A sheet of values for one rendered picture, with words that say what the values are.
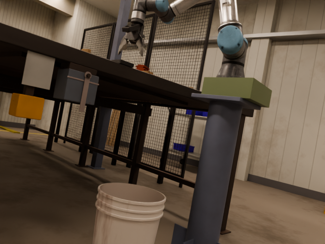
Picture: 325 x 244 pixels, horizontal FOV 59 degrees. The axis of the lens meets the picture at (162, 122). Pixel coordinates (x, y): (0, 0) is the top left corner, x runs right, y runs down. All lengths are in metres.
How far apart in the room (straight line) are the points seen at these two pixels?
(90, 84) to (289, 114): 4.14
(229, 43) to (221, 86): 0.21
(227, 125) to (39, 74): 0.87
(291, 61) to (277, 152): 1.49
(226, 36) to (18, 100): 0.91
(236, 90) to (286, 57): 3.88
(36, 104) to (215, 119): 0.82
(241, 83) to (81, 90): 0.72
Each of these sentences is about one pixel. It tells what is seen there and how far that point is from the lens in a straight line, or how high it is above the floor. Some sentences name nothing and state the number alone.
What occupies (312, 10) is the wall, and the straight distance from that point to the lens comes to 5.44.
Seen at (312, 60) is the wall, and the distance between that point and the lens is 5.14.
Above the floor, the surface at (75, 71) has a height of 0.82.
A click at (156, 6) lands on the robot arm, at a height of 1.29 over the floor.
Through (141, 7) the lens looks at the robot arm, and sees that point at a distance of 1.68.
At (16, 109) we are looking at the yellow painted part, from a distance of 1.10.
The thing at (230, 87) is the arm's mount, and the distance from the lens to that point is 1.42.
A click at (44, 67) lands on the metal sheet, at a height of 0.81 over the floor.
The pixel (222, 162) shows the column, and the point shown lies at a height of 0.55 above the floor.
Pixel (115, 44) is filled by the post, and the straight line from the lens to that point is 3.73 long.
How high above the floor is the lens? 0.68
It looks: level
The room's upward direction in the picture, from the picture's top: 10 degrees clockwise
